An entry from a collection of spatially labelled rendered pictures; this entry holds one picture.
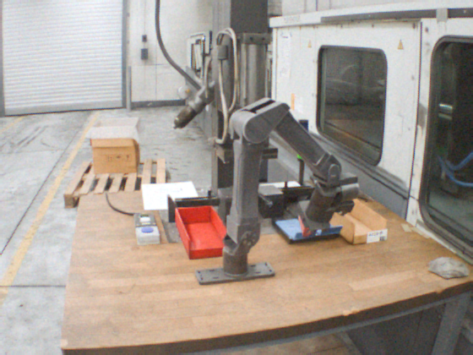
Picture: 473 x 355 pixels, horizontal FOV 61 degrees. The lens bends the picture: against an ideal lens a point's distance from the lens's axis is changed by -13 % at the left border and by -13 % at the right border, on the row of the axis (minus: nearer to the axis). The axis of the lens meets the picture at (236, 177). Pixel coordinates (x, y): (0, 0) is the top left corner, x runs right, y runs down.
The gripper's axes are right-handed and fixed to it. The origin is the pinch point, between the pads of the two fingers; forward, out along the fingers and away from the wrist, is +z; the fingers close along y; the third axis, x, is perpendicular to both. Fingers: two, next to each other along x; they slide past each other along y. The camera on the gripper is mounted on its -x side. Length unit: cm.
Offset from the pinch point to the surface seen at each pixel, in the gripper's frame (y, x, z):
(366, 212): 5.7, -25.9, 1.3
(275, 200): 21.2, -0.1, 9.3
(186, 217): 21.1, 29.7, 13.7
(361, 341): -12, -54, 83
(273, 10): 449, -181, 136
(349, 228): -1.7, -13.9, -1.9
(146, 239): 10.5, 44.4, 9.0
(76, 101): 798, 94, 535
